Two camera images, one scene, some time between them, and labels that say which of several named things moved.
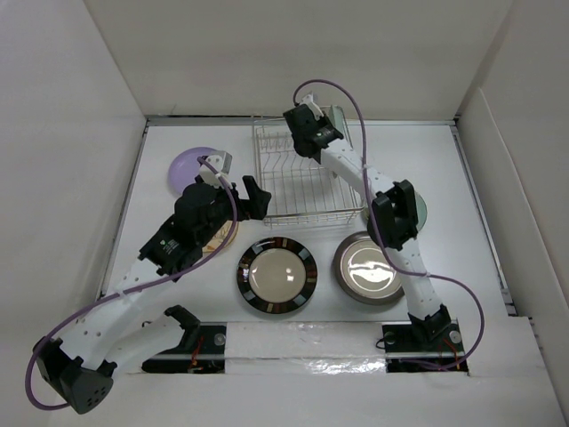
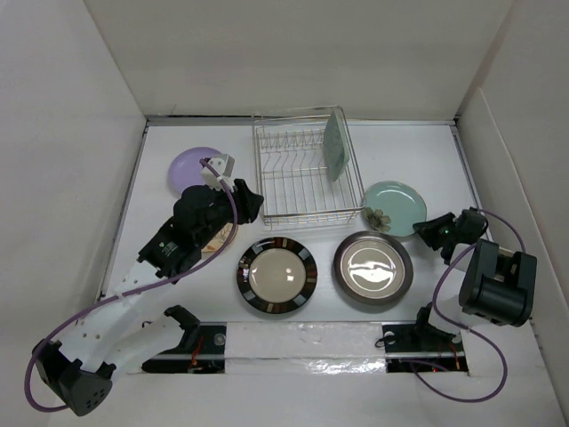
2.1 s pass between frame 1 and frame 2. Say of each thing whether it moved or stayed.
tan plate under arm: stayed
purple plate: stayed
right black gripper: moved
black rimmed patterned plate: stayed
